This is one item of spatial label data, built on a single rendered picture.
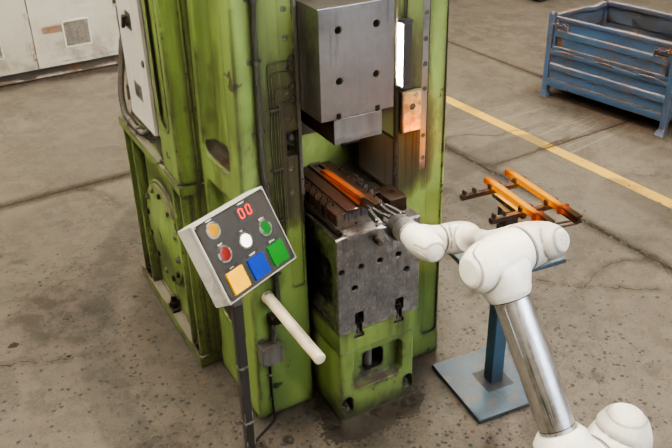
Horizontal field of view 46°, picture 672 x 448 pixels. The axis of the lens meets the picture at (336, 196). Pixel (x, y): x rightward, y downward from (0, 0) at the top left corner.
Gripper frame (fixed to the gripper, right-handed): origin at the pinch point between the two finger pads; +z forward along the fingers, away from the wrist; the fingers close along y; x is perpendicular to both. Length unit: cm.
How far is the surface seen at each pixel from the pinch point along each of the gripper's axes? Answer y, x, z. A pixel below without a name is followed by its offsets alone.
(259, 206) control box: -45.9, 13.5, -2.5
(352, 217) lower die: -5.5, -6.2, 5.1
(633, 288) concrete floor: 167, -102, 9
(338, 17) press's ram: -10, 71, 4
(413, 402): 18, -101, -4
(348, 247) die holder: -10.9, -14.7, -0.7
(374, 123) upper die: 4.4, 30.1, 4.4
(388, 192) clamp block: 14.7, -3.8, 11.4
